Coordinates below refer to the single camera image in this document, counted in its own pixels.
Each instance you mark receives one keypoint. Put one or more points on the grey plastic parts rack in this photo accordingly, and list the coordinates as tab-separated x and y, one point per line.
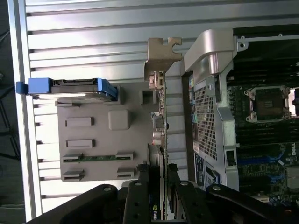
102	142

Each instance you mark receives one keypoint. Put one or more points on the blue expansion slot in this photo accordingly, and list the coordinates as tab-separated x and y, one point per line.
273	159

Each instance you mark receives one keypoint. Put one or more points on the CPU socket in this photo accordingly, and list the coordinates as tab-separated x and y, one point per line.
268	103

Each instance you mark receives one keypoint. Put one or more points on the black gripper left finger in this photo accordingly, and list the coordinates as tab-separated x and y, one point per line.
135	203

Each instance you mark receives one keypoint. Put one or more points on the silver chipset heatsink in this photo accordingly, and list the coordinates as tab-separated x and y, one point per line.
293	177

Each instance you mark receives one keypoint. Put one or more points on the metal socket cover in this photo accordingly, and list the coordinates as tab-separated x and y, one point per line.
296	102

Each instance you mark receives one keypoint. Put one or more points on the green RAM stick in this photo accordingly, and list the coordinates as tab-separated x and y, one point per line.
98	158

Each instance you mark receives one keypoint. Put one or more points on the open grey PC case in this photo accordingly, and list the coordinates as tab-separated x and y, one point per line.
210	112

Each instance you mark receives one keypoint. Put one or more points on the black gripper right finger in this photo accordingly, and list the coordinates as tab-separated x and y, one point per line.
191	200

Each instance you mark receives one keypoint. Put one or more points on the green Dell motherboard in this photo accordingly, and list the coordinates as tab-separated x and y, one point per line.
261	172

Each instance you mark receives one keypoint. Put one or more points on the hard disk with blue carrier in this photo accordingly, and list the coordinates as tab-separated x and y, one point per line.
70	86

